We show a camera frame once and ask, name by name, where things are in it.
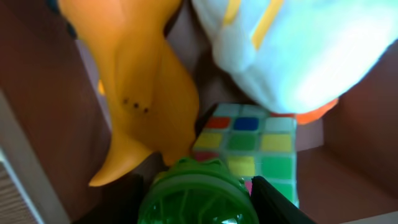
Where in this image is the orange dinosaur toy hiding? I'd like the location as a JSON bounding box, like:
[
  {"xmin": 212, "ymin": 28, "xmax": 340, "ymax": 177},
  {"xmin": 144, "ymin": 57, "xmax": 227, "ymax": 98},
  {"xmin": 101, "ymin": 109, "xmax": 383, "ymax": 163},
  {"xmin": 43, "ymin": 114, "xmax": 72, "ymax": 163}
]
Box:
[{"xmin": 58, "ymin": 0, "xmax": 199, "ymax": 187}]

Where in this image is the white plush duck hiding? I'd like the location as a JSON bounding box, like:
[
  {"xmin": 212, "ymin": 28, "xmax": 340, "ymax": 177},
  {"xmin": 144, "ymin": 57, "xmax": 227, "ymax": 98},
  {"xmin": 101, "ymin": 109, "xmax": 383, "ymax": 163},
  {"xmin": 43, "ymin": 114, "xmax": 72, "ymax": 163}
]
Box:
[{"xmin": 192, "ymin": 0, "xmax": 397, "ymax": 123}]

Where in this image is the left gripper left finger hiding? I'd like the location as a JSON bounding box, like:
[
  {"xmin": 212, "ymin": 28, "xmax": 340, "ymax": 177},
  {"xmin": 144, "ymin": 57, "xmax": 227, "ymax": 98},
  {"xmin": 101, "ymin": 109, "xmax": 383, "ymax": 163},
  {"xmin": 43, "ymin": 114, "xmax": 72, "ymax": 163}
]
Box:
[{"xmin": 73, "ymin": 174, "xmax": 144, "ymax": 224}]

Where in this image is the green round disc toy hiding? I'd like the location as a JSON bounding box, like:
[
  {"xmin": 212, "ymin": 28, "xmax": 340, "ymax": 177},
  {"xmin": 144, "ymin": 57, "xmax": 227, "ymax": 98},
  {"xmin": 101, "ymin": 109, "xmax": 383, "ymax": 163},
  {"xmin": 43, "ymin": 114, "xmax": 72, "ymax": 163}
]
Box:
[{"xmin": 137, "ymin": 158, "xmax": 259, "ymax": 224}]

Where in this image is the white open cardboard box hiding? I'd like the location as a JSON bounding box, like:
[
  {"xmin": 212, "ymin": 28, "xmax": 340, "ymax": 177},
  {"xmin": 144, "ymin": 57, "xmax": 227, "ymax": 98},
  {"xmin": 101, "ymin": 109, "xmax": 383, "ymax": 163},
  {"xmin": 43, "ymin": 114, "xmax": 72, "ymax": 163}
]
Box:
[{"xmin": 1, "ymin": 0, "xmax": 397, "ymax": 223}]

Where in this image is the pastel rubik's cube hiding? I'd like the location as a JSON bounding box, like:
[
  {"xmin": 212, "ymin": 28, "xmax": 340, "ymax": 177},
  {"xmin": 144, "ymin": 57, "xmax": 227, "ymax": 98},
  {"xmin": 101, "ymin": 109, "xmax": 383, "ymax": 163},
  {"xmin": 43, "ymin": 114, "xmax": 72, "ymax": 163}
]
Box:
[{"xmin": 192, "ymin": 103, "xmax": 299, "ymax": 206}]

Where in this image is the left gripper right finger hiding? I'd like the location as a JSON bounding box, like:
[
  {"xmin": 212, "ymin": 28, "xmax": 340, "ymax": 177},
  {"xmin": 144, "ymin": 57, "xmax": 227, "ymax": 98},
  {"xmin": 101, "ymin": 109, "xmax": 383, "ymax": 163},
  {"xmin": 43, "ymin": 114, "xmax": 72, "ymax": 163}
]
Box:
[{"xmin": 251, "ymin": 176, "xmax": 315, "ymax": 224}]

